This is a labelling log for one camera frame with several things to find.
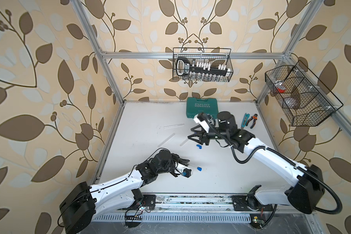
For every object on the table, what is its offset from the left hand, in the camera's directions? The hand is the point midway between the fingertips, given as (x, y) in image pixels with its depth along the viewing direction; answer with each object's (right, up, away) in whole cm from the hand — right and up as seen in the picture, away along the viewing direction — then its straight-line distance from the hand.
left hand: (185, 156), depth 77 cm
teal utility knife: (+47, +20, +33) cm, 61 cm away
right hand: (+1, +12, -4) cm, 13 cm away
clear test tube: (+2, -5, -12) cm, 13 cm away
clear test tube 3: (-8, +14, +31) cm, 35 cm away
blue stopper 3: (+10, +1, +17) cm, 20 cm away
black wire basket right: (+61, +29, -4) cm, 68 cm away
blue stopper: (+6, -4, -7) cm, 11 cm away
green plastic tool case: (+8, +29, +35) cm, 46 cm away
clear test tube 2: (-11, +7, +23) cm, 26 cm away
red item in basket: (+54, +36, +5) cm, 65 cm away
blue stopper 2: (+9, +2, +19) cm, 21 cm away
